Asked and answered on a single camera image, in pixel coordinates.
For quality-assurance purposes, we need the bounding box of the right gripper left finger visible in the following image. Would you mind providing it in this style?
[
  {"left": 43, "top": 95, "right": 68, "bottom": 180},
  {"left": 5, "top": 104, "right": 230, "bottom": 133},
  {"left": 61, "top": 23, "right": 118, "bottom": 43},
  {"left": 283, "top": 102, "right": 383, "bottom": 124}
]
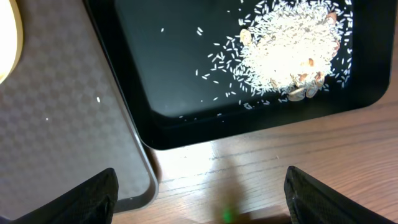
[{"left": 12, "top": 168, "right": 119, "bottom": 224}]

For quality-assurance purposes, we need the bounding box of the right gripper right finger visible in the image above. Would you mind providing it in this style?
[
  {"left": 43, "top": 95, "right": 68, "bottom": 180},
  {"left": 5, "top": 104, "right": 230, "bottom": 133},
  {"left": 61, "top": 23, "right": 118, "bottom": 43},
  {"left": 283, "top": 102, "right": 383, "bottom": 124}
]
[{"left": 284, "top": 166, "right": 394, "bottom": 224}]

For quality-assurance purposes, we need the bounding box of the yellow round plate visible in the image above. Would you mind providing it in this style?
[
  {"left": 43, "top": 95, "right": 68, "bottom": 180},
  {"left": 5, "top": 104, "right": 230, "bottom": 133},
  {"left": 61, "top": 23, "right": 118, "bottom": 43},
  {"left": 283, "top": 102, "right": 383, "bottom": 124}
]
[{"left": 1, "top": 0, "right": 24, "bottom": 83}]

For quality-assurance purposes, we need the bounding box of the black plastic waste tray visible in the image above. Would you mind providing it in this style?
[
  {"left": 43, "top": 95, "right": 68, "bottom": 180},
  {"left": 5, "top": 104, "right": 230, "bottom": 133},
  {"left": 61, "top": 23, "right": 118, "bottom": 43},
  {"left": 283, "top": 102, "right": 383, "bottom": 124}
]
[{"left": 85, "top": 1, "right": 397, "bottom": 149}]

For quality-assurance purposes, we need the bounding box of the dark brown serving tray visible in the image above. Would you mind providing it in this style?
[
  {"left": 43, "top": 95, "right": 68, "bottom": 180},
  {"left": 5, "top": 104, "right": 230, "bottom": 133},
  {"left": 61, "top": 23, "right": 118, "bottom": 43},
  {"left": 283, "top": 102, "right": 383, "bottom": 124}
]
[{"left": 1, "top": 0, "right": 159, "bottom": 220}]

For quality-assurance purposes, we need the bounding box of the spilled rice pile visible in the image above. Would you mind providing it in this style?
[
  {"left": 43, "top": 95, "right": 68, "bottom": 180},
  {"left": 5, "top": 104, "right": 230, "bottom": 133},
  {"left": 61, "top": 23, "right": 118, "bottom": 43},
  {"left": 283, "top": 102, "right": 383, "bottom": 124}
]
[{"left": 160, "top": 0, "right": 355, "bottom": 121}]

